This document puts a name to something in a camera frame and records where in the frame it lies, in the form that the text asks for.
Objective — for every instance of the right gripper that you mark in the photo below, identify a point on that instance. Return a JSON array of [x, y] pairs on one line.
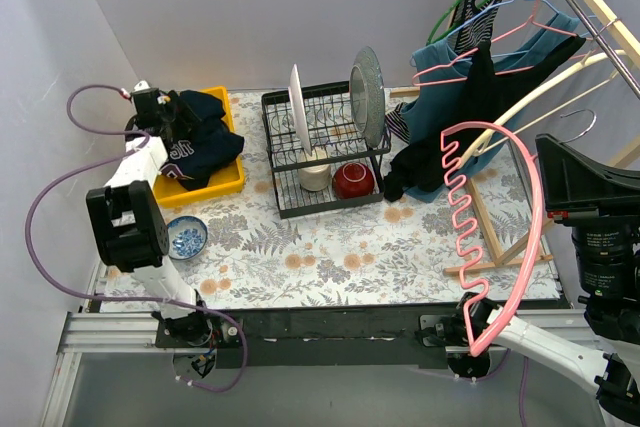
[[553, 202]]

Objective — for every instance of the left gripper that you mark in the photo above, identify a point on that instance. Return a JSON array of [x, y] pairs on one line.
[[167, 110]]

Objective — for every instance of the navy basketball tank top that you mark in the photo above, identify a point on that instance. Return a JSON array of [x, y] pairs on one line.
[[209, 147]]

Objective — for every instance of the thick pink hanger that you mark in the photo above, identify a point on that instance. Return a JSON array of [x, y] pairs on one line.
[[454, 181]]

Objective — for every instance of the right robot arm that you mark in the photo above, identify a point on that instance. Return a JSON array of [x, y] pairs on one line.
[[596, 346]]

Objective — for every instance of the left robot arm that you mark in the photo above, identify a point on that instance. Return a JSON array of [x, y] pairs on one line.
[[132, 236]]

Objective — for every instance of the black tank top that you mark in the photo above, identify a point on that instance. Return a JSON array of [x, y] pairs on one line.
[[484, 96]]

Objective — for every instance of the teal tank top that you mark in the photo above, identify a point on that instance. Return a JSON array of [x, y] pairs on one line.
[[420, 115]]

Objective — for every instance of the striped tank top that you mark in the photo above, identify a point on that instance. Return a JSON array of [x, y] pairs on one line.
[[472, 24]]

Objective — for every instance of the yellow plastic tray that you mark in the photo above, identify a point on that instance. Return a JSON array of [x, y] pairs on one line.
[[169, 193]]

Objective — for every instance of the white plate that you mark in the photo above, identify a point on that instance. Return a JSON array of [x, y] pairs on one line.
[[298, 110]]

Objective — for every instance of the blue white patterned bowl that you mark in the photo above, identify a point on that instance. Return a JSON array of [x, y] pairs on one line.
[[188, 236]]

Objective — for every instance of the white ceramic cup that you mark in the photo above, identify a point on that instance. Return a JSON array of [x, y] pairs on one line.
[[314, 178]]

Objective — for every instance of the wooden clothes rack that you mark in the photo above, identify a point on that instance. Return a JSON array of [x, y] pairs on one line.
[[621, 47]]

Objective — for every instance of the red bowl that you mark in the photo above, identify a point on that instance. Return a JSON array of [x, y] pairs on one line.
[[353, 180]]

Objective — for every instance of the grey patterned plate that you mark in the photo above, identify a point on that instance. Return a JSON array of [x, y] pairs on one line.
[[367, 97]]

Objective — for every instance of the black wire dish rack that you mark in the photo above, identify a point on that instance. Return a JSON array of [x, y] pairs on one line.
[[331, 131]]

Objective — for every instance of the thin pink wire hanger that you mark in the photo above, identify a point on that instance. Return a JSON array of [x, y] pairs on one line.
[[529, 21]]

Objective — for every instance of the blue wire hanger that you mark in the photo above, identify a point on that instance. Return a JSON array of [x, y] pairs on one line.
[[527, 55]]

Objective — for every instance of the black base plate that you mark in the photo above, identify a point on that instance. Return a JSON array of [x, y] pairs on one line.
[[381, 335]]

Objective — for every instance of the aluminium frame rail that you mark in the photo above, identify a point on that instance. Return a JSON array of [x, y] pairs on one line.
[[88, 332]]

